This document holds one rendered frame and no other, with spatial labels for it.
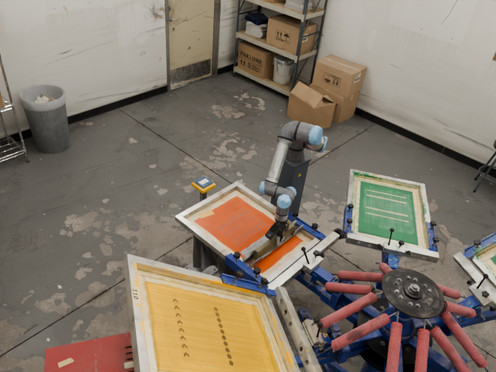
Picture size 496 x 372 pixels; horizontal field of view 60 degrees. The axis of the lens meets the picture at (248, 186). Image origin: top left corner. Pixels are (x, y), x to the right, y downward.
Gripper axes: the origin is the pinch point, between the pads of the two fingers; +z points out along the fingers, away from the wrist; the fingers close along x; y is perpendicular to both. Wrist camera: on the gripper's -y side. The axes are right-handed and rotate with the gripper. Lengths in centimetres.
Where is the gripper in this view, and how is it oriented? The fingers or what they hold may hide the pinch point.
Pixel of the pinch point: (274, 243)
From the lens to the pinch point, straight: 271.8
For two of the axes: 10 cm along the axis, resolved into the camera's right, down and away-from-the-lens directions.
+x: -7.3, -4.7, 5.0
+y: 6.8, -4.0, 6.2
